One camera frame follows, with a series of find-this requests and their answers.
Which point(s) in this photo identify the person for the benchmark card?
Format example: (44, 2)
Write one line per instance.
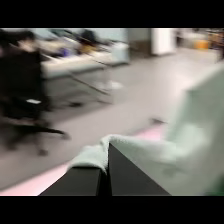
(20, 73)

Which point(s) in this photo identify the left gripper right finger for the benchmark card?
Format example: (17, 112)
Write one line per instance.
(130, 176)

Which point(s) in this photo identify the pale green garment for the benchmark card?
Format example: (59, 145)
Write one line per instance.
(186, 150)

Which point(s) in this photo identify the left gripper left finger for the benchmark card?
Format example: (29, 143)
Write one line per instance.
(79, 182)

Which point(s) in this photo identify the black office chair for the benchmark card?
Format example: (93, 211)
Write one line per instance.
(30, 128)

